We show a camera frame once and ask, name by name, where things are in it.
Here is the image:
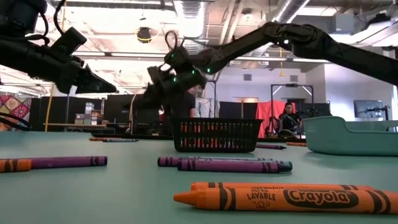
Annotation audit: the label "yellow pole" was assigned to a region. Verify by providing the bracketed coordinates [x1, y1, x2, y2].
[44, 83, 55, 132]

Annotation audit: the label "red curtain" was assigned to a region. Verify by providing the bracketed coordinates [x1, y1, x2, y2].
[254, 100, 297, 138]

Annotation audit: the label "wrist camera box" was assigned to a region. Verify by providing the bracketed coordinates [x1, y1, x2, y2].
[164, 45, 191, 67]
[51, 27, 88, 60]

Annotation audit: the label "black ceiling dome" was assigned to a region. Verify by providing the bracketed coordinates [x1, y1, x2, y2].
[136, 27, 152, 44]

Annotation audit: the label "silver ventilation duct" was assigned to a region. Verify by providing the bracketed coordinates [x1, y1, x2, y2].
[174, 0, 208, 54]

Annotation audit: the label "black partition panel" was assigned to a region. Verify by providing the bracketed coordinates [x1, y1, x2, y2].
[219, 101, 257, 121]
[27, 95, 162, 133]

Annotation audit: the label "black metal stand frame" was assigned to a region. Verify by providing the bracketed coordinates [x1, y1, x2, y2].
[270, 83, 315, 118]

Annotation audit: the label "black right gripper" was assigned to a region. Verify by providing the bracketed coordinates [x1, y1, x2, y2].
[136, 63, 208, 110]

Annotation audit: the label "black mesh basket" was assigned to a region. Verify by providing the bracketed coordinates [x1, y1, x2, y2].
[170, 117, 264, 153]

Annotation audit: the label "wooden bench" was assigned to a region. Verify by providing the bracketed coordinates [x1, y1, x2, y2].
[43, 123, 108, 129]

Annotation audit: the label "person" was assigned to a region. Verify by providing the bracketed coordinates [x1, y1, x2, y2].
[160, 88, 197, 119]
[276, 102, 303, 138]

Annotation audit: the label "stacked storage boxes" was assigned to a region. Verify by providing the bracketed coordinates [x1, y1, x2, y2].
[74, 101, 105, 126]

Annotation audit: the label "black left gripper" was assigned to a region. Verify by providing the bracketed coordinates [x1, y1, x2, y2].
[18, 46, 118, 95]

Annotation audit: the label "black table frame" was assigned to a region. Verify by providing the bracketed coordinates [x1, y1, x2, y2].
[90, 133, 307, 144]

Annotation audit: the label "colourful patchwork quilt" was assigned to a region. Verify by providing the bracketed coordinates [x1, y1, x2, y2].
[0, 95, 32, 131]

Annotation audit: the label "teal plastic bin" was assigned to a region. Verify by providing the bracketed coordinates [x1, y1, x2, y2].
[303, 116, 398, 157]

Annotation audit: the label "wall monitor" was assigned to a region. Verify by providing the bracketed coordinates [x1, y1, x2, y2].
[353, 100, 384, 119]

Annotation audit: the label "green table mat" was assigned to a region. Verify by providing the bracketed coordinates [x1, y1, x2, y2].
[0, 130, 398, 224]

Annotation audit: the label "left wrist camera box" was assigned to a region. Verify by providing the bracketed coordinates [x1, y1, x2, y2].
[51, 27, 88, 60]

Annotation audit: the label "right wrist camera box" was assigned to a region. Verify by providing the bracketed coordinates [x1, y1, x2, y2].
[164, 45, 191, 67]

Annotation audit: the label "ceiling light strip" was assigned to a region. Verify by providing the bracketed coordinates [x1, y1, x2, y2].
[292, 57, 330, 64]

